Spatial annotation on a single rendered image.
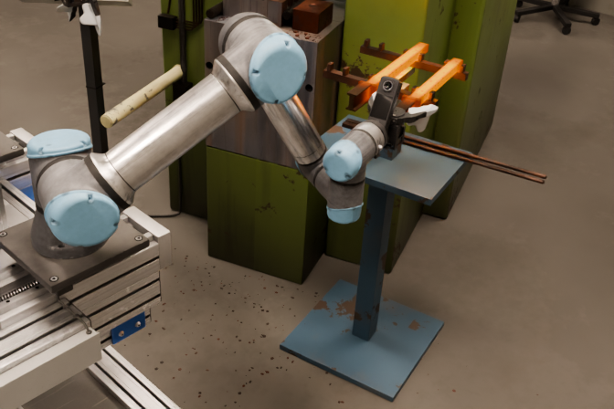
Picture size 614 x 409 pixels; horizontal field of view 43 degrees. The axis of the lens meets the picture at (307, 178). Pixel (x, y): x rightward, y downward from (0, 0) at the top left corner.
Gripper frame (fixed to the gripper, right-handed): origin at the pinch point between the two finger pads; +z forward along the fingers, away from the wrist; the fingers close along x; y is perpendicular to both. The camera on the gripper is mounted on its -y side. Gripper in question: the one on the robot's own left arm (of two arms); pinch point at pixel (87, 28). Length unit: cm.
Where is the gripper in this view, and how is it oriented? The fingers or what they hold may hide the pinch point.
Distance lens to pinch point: 233.5
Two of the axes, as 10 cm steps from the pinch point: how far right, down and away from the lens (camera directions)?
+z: -0.5, 8.5, 5.2
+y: -6.9, 3.5, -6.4
